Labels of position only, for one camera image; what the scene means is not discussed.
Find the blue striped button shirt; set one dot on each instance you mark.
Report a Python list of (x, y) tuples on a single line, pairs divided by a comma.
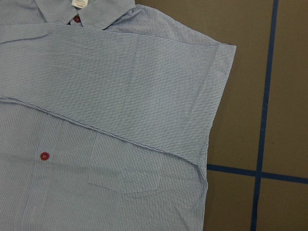
[(106, 108)]

